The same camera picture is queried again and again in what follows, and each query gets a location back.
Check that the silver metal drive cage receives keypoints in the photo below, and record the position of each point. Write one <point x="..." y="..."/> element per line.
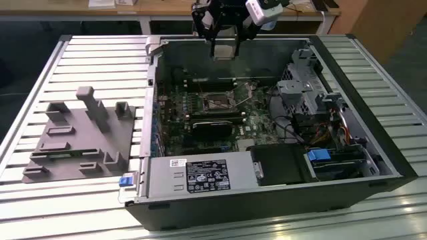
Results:
<point x="301" y="87"/>

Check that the CPU socket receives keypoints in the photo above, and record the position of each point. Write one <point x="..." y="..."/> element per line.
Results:
<point x="217" y="101"/>

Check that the green motherboard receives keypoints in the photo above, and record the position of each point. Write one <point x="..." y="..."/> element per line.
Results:
<point x="257" y="125"/>

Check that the blue disk carrier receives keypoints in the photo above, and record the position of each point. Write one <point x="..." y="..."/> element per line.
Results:
<point x="318" y="155"/>

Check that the grey plastic parts rack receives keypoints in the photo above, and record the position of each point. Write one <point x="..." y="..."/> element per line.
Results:
<point x="76" y="150"/>

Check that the black plastic shroud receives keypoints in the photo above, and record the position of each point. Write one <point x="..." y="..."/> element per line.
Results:
<point x="281" y="162"/>

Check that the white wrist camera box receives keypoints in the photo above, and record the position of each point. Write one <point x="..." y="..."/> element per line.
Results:
<point x="263" y="12"/>

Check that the black open PC case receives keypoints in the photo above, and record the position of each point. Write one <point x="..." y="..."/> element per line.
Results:
<point x="234" y="212"/>

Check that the blue case latch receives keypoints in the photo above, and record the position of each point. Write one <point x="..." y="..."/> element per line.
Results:
<point x="126" y="181"/>

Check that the RAM slot white clips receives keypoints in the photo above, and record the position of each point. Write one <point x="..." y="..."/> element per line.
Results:
<point x="217" y="115"/>
<point x="217" y="80"/>

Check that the silver square CPU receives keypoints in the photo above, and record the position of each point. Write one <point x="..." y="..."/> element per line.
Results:
<point x="225" y="52"/>

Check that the wooden desk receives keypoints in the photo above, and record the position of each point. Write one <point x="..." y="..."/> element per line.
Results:
<point x="50" y="11"/>

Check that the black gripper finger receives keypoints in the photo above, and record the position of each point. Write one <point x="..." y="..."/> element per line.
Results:
<point x="247" y="27"/>
<point x="202" y="22"/>

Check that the wooden cabinet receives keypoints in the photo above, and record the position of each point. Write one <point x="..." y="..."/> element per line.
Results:
<point x="383" y="25"/>

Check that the black hard disk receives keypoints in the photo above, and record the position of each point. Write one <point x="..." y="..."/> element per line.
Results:
<point x="337" y="171"/>

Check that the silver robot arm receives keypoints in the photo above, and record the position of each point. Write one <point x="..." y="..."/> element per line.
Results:
<point x="207" y="21"/>

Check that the black graphics card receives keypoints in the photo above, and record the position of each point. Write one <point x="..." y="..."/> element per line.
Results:
<point x="214" y="132"/>

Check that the grey power supply unit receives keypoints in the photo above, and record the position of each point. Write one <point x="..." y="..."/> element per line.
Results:
<point x="167" y="180"/>

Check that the small silver chipset heatsink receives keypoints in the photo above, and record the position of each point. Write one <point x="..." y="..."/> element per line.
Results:
<point x="246" y="144"/>

